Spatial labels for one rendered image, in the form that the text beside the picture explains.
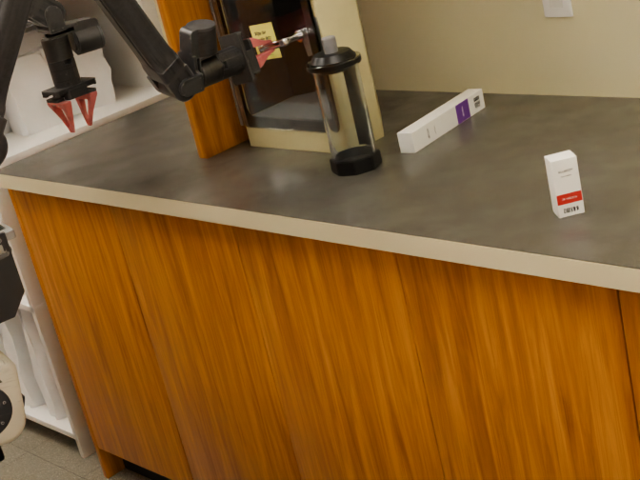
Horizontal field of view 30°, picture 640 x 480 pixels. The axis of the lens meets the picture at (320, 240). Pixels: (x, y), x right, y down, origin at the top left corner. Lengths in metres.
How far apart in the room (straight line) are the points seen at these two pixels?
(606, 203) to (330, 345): 0.66
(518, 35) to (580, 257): 0.96
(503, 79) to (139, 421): 1.27
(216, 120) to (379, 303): 0.74
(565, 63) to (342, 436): 0.92
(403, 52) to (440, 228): 0.97
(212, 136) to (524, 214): 0.96
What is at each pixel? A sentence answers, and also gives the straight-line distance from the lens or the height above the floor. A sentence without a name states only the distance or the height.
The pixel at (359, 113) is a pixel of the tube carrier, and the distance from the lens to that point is 2.33.
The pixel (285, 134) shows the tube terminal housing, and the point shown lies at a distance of 2.62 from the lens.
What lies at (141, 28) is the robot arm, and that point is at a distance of 2.22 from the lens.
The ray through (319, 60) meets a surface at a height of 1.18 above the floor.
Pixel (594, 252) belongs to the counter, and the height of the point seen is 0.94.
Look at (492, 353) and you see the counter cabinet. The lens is 2.04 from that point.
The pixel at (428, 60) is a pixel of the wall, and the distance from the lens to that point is 2.86.
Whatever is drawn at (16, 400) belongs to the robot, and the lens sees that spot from 2.35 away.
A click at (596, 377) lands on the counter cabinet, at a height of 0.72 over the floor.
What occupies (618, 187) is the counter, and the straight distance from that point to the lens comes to 2.05.
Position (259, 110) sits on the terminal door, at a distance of 2.64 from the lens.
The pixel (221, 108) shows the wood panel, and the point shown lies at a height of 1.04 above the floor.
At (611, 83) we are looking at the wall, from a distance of 2.57.
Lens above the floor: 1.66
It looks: 21 degrees down
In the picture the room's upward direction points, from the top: 14 degrees counter-clockwise
